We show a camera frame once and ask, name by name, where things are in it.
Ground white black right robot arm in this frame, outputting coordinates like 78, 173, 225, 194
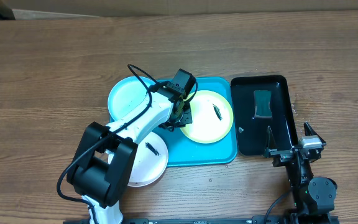
264, 122, 337, 223

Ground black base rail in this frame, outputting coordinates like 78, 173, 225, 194
62, 216, 340, 224

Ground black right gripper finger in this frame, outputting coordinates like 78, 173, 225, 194
265, 126, 276, 151
303, 121, 320, 138

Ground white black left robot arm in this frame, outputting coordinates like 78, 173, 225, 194
57, 86, 191, 223

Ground yellow plate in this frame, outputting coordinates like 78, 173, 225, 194
180, 90, 234, 144

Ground black rectangular tray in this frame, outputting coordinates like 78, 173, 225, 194
231, 75, 298, 156

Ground light blue plate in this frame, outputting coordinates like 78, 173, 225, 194
107, 76, 147, 122

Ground white plate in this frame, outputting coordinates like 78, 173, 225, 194
108, 130, 169, 188

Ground green sponge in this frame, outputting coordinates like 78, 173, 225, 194
254, 90, 272, 119

